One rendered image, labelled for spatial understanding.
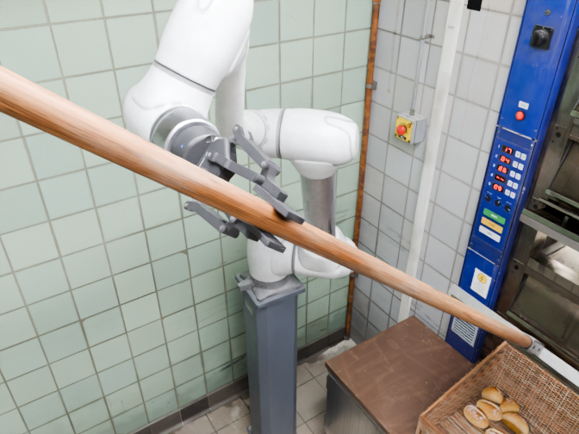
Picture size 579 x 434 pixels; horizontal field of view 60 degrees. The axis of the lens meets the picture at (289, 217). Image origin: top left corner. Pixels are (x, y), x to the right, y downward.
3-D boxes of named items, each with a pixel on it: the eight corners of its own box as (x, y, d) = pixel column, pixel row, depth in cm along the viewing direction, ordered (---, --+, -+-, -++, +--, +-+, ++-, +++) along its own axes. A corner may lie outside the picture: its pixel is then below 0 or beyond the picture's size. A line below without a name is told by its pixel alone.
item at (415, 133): (406, 133, 210) (409, 109, 204) (423, 141, 203) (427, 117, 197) (393, 136, 206) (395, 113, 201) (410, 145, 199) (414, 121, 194)
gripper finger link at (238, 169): (226, 170, 68) (230, 161, 68) (277, 195, 60) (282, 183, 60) (204, 158, 65) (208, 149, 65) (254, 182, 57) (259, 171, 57)
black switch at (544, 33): (529, 46, 150) (539, 7, 144) (548, 50, 146) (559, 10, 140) (521, 47, 149) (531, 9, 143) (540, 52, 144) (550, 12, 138)
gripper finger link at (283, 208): (269, 197, 60) (272, 192, 60) (302, 226, 55) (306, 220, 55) (252, 189, 58) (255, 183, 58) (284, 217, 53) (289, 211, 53)
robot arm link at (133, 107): (132, 156, 72) (170, 71, 70) (101, 120, 83) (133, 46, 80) (194, 176, 80) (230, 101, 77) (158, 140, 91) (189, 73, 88)
